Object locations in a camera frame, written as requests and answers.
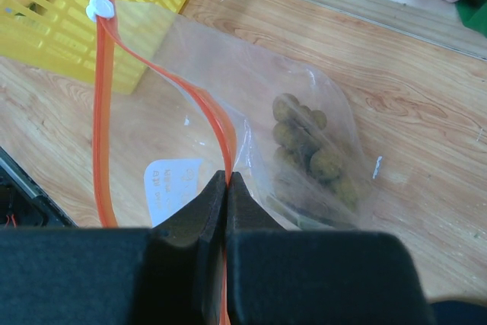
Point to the green shirt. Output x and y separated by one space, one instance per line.
472 14

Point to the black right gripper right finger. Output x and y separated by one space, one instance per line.
277 276

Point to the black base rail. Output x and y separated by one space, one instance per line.
24 203

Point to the clear zip top bag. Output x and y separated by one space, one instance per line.
176 101

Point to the dark navy cloth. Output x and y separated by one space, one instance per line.
460 312

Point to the yellow plastic basket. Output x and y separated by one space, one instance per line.
56 35

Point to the longan fruit bunch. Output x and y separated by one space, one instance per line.
312 186

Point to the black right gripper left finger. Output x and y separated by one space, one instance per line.
170 274

